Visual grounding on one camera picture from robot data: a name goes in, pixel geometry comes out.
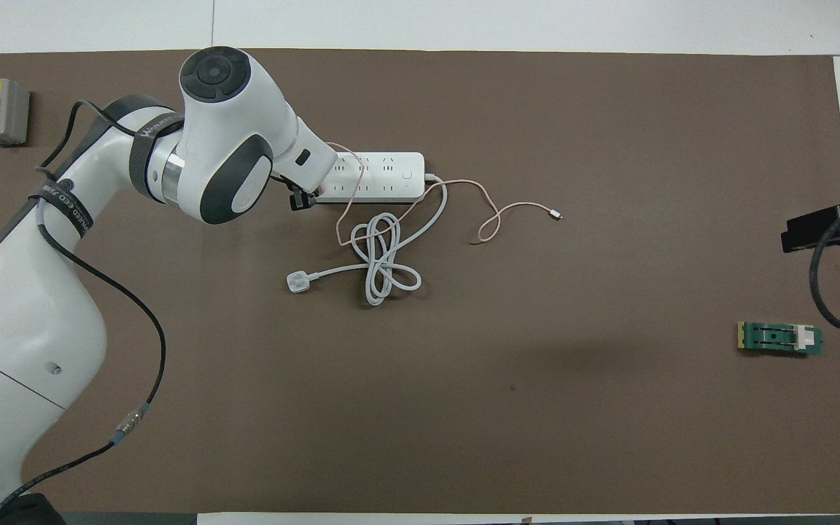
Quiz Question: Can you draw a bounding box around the pink charging cable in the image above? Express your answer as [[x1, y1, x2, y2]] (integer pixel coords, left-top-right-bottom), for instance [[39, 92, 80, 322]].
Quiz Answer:
[[325, 142, 564, 249]]

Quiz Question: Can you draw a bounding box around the white power strip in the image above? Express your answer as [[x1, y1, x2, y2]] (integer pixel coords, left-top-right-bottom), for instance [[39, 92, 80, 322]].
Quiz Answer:
[[318, 152, 427, 205]]

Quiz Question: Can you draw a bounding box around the brown table mat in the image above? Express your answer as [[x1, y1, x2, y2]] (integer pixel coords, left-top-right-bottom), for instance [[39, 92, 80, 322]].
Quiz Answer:
[[0, 48, 840, 515]]

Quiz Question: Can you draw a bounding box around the white power cord with plug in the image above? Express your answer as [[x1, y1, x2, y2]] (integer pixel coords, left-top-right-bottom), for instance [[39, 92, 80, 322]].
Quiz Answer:
[[286, 174, 450, 307]]

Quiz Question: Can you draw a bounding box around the green knife switch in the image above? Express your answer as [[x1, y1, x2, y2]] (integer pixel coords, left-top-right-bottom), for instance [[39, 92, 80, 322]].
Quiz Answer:
[[737, 321, 825, 358]]

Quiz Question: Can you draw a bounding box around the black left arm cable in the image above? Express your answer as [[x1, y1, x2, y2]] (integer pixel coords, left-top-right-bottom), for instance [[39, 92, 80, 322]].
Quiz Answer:
[[0, 101, 167, 525]]

